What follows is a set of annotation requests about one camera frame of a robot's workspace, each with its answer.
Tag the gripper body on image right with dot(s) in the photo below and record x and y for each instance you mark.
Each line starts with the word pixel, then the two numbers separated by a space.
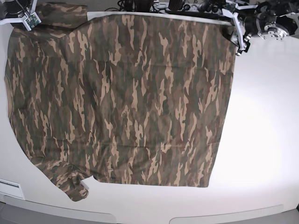
pixel 231 10

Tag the camouflage T-shirt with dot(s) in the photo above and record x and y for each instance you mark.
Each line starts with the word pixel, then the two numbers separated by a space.
pixel 126 99

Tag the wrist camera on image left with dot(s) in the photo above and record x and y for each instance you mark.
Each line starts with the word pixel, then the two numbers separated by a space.
pixel 31 21

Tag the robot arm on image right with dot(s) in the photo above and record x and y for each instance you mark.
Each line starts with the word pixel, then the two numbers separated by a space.
pixel 273 19

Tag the white label plate on table edge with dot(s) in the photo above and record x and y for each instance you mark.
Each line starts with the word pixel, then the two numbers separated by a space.
pixel 11 189

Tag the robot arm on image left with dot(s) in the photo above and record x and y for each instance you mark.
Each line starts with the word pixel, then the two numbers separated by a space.
pixel 15 9

